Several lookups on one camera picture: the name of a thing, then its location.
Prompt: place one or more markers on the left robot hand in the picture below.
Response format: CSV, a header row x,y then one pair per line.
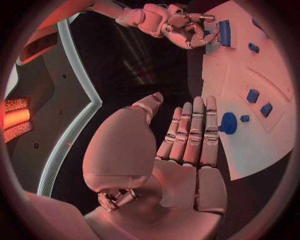
x,y
131,146

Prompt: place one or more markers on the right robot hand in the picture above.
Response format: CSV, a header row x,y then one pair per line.
x,y
185,31

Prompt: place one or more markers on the white task board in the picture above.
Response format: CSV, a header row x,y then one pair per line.
x,y
248,93

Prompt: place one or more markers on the blue long cylinder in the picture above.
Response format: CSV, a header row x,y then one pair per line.
x,y
224,33

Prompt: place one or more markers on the blue plug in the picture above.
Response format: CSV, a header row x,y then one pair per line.
x,y
254,47

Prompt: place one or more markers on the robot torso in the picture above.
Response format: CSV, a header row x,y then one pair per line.
x,y
54,105

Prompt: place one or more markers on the blue block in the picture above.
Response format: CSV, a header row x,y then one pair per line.
x,y
266,110
252,96

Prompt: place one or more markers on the blue gear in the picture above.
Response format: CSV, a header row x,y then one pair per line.
x,y
227,123

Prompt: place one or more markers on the small blue peg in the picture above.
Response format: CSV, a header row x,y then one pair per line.
x,y
244,118

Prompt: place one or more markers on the glowing light bar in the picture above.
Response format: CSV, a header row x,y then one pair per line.
x,y
16,116

